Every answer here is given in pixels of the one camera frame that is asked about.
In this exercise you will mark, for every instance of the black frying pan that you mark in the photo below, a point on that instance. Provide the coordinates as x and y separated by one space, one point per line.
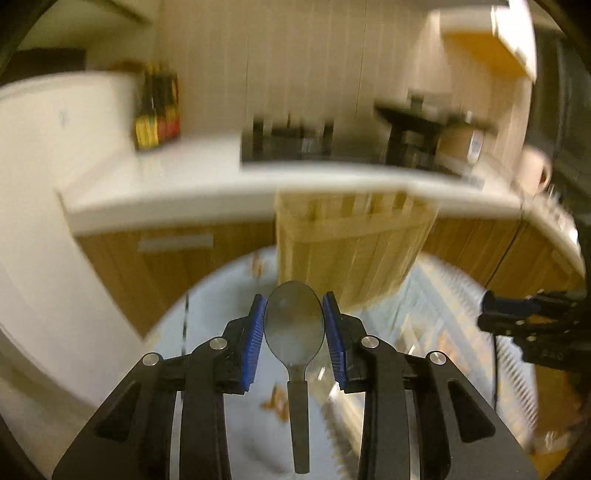
416 115

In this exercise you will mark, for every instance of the white electric kettle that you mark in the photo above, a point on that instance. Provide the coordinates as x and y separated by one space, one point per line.
534 171

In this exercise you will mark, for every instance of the white refrigerator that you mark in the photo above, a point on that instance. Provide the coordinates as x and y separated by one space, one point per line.
58 132

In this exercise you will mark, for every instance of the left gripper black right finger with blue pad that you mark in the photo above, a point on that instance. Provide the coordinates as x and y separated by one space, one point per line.
364 363

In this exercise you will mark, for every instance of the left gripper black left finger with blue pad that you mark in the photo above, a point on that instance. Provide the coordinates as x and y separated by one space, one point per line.
222 365

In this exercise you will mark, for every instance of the dark soy sauce bottle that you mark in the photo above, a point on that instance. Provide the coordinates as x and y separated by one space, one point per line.
146 120

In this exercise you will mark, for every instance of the black gas stove top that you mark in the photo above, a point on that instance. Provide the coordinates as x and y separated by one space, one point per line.
325 140

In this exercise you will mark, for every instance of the grey plastic spoon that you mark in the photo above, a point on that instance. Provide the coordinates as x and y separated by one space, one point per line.
294 328

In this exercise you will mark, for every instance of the white wall cabinet orange underside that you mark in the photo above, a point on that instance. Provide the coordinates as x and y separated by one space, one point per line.
500 37

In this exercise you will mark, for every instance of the pink rice cooker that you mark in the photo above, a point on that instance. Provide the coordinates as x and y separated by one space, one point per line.
463 143

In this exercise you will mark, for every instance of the wooden base cabinets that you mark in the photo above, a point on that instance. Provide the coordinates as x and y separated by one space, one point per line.
147 271

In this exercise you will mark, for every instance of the beige plastic utensil basket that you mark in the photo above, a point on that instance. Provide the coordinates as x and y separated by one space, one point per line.
359 245

